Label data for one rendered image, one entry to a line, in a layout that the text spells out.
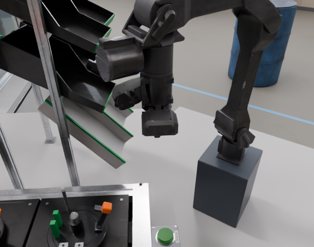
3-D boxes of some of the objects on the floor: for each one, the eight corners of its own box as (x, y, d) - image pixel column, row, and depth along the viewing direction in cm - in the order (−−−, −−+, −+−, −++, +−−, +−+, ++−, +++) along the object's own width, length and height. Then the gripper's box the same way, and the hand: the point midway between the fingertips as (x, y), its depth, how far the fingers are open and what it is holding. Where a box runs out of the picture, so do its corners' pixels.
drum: (220, 80, 357) (231, 1, 304) (235, 63, 400) (247, -8, 348) (272, 92, 330) (294, 9, 278) (282, 73, 374) (303, -3, 321)
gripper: (180, 91, 44) (176, 166, 52) (169, 49, 59) (167, 112, 68) (140, 93, 43) (143, 168, 52) (139, 49, 59) (141, 113, 67)
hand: (157, 123), depth 58 cm, fingers closed
